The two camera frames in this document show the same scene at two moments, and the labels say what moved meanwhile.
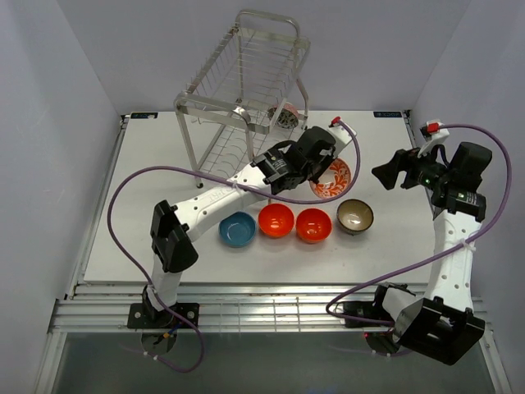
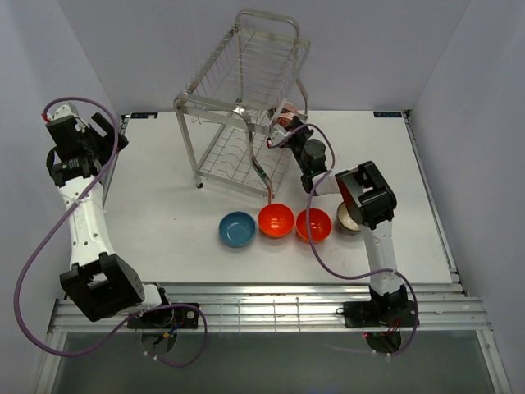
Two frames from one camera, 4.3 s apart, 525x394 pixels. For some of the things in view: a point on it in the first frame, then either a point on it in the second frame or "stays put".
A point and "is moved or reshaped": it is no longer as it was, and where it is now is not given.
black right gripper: x=402 y=160 → x=305 y=132
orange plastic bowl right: x=312 y=226 stays put
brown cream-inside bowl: x=354 y=216 stays put
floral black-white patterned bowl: x=288 y=117 stays put
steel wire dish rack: x=246 y=100 stays put
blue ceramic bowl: x=238 y=229 stays put
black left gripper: x=315 y=179 → x=107 y=142
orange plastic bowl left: x=276 y=220 stays put
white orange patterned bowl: x=335 y=182 is moved or reshaped
